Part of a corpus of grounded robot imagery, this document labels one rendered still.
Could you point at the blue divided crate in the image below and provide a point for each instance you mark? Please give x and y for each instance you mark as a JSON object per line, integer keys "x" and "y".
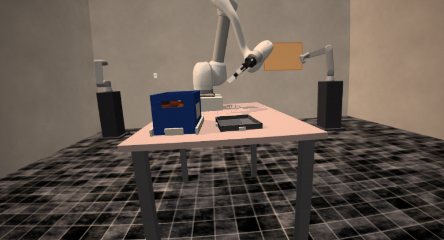
{"x": 186, "y": 117}

